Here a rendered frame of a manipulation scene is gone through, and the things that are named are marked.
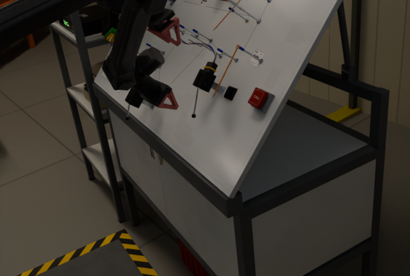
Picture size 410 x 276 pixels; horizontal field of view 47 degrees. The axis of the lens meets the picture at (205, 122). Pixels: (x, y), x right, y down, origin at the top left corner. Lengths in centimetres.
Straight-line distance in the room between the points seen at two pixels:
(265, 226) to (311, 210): 19
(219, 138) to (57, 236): 159
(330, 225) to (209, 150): 52
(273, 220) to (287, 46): 53
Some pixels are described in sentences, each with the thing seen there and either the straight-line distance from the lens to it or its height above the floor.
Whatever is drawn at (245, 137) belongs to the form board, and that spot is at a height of 100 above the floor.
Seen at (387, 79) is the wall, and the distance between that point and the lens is 352.
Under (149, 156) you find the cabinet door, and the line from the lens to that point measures 195.
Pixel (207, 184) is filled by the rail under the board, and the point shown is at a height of 86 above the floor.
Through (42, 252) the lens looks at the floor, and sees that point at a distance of 274.
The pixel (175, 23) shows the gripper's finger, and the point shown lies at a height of 132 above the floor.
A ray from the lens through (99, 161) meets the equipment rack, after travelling 290.
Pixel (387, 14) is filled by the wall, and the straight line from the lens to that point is 340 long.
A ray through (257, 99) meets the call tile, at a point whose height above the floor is 110.
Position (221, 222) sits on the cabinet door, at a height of 69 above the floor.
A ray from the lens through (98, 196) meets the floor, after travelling 303.
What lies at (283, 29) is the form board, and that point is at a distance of 142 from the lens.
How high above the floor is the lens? 165
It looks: 27 degrees down
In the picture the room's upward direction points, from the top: 7 degrees counter-clockwise
